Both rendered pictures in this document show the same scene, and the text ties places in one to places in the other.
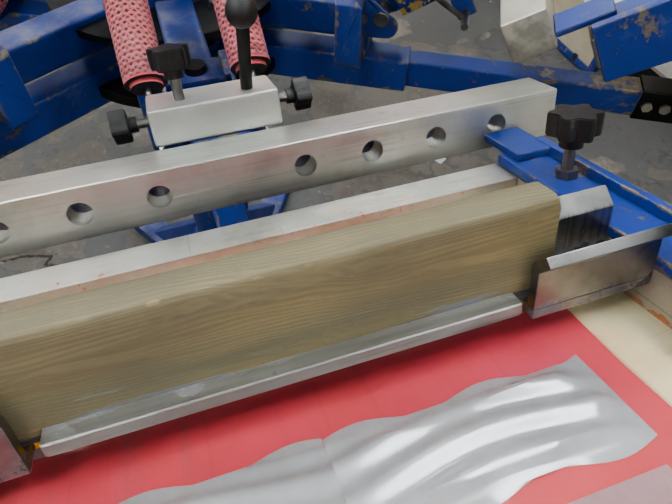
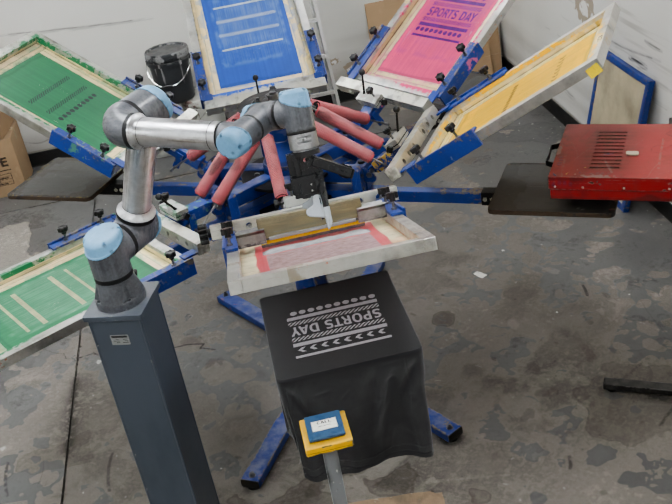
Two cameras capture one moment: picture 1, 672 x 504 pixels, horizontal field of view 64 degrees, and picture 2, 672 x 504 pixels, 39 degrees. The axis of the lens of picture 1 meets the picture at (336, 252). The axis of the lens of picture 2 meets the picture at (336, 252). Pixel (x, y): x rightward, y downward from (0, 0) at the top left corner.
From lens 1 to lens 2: 289 cm
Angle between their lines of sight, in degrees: 25
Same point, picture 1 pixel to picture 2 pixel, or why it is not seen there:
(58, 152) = (204, 288)
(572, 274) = (365, 212)
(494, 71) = (421, 191)
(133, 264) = not seen: hidden behind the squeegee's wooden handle
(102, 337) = (279, 219)
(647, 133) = (659, 248)
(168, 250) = not seen: hidden behind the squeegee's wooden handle
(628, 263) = (378, 211)
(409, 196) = not seen: hidden behind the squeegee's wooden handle
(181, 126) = (292, 202)
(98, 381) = (278, 228)
